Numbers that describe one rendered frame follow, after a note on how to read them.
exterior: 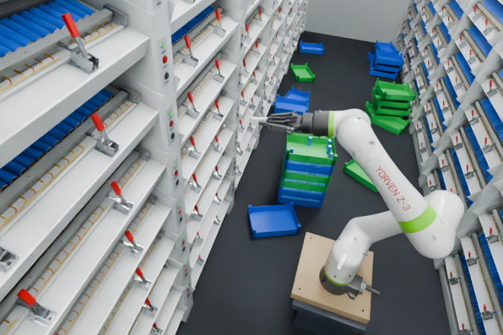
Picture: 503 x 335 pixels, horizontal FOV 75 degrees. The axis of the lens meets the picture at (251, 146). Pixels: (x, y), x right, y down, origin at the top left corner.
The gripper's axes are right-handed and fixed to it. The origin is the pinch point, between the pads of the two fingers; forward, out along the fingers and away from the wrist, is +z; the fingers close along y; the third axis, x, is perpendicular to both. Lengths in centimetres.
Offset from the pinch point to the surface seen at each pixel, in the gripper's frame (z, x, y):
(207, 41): 15.9, 30.3, 3.4
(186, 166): 23.2, -7.0, -20.9
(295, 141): 0, -61, 70
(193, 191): 27.2, -25.4, -16.1
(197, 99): 20.5, 12.3, -5.8
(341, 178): -30, -108, 90
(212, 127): 22.8, -7.2, 4.9
